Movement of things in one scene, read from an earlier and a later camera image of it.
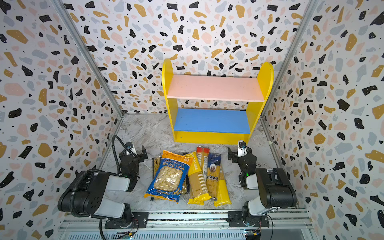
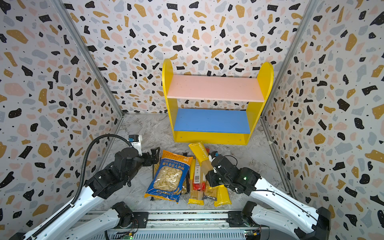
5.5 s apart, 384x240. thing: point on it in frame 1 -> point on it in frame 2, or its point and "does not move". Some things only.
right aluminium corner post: (311, 6) does not move
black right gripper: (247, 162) -> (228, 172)
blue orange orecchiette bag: (168, 180) does not move
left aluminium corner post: (89, 55) does not move
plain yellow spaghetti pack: (223, 197) does not move
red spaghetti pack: (203, 155) -> (199, 179)
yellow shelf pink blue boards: (224, 127) does not move
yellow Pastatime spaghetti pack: (198, 189) -> (201, 156)
